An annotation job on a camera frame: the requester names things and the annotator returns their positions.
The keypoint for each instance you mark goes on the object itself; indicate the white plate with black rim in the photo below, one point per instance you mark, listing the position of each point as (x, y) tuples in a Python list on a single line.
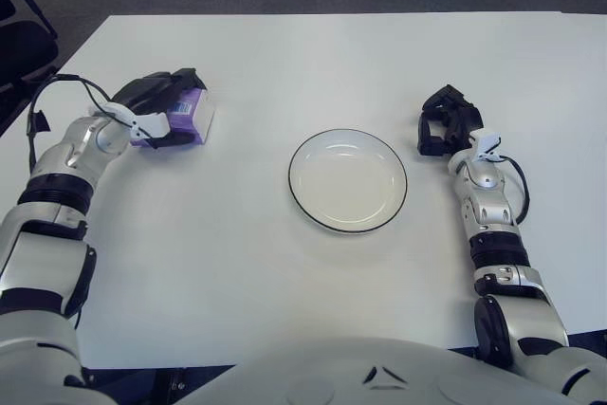
[(348, 182)]

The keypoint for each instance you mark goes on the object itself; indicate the silver robot torso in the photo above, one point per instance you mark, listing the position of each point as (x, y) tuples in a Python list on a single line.
[(332, 372)]

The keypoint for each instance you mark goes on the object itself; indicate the black office chair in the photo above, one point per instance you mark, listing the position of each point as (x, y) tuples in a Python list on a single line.
[(23, 44)]

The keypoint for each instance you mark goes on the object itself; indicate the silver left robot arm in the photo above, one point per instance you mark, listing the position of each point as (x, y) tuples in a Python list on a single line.
[(61, 158)]

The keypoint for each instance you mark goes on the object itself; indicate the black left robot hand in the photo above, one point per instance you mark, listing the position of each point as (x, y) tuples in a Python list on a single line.
[(147, 89)]

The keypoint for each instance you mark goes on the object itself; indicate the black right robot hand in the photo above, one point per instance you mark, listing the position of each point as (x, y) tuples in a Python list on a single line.
[(457, 118)]

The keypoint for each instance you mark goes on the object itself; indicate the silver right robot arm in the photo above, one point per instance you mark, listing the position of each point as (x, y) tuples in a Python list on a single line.
[(488, 206)]

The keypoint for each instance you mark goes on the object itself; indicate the purple tissue paper pack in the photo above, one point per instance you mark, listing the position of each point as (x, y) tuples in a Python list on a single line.
[(194, 111)]

